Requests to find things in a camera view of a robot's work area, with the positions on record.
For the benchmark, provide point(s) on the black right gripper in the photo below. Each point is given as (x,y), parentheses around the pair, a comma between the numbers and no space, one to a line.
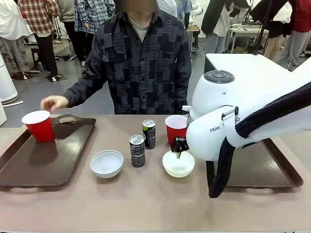
(180,143)

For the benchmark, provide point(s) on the red plastic cup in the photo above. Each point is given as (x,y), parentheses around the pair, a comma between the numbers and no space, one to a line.
(41,131)
(173,133)

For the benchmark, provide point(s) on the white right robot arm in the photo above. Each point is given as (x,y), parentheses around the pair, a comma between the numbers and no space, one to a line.
(213,97)

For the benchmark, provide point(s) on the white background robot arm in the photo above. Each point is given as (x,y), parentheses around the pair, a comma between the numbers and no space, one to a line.
(196,14)

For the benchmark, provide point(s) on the person's right forearm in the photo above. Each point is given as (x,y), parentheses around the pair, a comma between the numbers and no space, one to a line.
(83,91)

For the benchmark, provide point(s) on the person's right hand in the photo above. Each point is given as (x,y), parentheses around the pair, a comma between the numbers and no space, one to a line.
(54,102)

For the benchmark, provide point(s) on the white bowl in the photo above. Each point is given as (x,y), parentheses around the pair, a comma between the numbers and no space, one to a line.
(177,168)
(107,165)

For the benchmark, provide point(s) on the black can with green top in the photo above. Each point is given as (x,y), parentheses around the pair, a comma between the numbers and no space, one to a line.
(149,136)

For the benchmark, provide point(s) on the black Pepsi can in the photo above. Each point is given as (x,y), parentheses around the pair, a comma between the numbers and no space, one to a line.
(137,153)

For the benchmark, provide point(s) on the brown plastic tray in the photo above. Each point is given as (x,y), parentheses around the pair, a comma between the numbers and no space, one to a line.
(73,150)
(262,165)

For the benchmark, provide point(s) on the person in dark patchwork jacket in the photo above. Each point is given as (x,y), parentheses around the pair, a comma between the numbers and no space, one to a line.
(145,72)

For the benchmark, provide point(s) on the small wooden table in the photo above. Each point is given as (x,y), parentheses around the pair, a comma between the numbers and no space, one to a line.
(193,34)

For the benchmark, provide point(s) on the bystander in black jacket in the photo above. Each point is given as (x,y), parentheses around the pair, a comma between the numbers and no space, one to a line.
(219,21)

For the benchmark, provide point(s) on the white background workbench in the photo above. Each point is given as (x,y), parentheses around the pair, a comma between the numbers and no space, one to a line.
(245,31)

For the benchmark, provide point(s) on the black pole stand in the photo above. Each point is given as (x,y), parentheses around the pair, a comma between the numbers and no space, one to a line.
(260,31)

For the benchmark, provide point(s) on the bystander in black shorts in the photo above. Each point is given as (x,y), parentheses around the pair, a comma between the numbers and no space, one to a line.
(277,31)

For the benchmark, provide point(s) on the bystander in blue plaid shirt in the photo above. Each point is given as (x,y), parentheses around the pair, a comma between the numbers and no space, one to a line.
(94,19)

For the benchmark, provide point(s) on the blue bottle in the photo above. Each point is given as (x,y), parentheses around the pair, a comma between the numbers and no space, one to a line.
(40,67)

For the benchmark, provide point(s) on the white tube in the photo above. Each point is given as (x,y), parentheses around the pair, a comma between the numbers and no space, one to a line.
(12,103)

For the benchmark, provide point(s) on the bystander in red top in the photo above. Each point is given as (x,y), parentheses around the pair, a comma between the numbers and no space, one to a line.
(300,26)

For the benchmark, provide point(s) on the white air purifier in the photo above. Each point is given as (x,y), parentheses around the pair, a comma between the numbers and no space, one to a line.
(6,82)

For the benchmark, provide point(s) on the bystander in red plaid shirt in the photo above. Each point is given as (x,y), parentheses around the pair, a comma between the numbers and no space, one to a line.
(41,24)

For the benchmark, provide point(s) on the bystander in white top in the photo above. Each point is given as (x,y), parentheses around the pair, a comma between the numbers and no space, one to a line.
(11,36)

